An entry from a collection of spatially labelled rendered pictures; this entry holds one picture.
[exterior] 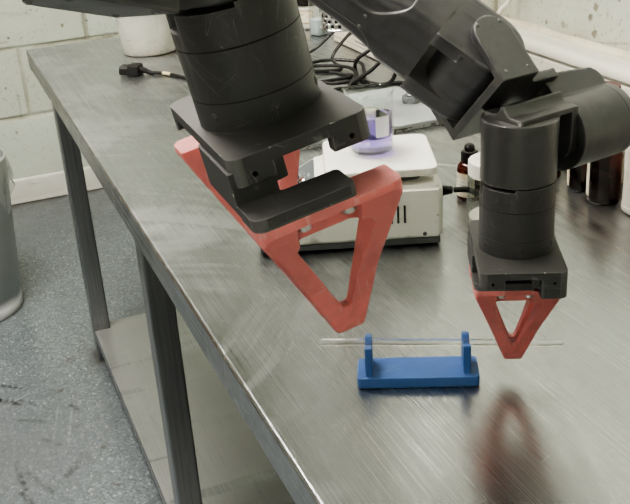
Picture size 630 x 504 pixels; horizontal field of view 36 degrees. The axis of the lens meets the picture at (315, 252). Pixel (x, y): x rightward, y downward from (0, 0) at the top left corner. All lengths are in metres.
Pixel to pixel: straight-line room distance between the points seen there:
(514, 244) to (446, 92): 0.13
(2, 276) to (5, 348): 0.21
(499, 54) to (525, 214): 0.12
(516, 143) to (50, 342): 1.98
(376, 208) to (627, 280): 0.61
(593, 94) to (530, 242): 0.12
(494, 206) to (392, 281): 0.27
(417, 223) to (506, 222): 0.32
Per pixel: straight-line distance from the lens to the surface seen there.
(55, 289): 2.85
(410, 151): 1.09
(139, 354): 2.27
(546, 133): 0.72
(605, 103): 0.78
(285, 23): 0.43
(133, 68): 1.89
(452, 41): 0.73
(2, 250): 2.67
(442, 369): 0.82
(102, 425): 2.20
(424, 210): 1.04
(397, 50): 0.75
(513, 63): 0.74
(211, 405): 2.05
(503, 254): 0.75
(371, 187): 0.41
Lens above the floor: 1.19
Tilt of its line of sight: 24 degrees down
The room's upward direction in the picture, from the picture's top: 4 degrees counter-clockwise
